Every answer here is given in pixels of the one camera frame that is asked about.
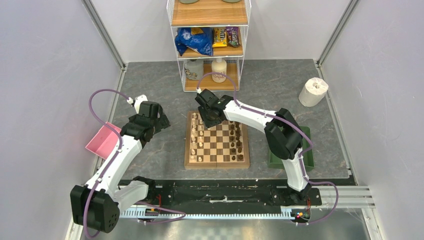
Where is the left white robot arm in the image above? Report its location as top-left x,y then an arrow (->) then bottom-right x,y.
70,100 -> 171,233

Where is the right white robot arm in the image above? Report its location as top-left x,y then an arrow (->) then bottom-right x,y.
195,89 -> 311,205

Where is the wooden chess board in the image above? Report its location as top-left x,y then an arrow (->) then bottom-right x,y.
184,110 -> 251,169

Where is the pink tray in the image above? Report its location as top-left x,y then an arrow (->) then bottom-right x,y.
85,126 -> 119,160

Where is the grey bottle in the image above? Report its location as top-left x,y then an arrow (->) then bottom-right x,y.
183,59 -> 204,81

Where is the cream bottle pink lettering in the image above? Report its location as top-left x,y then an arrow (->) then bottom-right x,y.
211,58 -> 227,83

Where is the blue snack bag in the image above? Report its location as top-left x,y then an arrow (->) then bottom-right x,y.
174,27 -> 213,56

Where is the yellow candy bag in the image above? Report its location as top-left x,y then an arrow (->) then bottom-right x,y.
212,27 -> 228,48

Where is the brown candy bag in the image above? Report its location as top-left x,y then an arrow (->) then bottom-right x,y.
225,26 -> 241,48

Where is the green tray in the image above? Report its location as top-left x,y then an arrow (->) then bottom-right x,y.
267,126 -> 315,173

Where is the white paper towel roll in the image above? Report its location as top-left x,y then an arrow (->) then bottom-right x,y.
298,77 -> 329,107

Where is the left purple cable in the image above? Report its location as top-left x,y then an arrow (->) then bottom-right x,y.
82,88 -> 133,238

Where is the purple cable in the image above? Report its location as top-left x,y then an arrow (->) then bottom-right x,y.
82,88 -> 133,238
196,72 -> 339,226

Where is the white wire wooden shelf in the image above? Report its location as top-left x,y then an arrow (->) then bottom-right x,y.
166,0 -> 252,92

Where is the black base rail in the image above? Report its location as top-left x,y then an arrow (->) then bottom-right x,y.
121,179 -> 323,220

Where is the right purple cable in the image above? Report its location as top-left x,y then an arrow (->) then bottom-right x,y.
196,72 -> 339,226

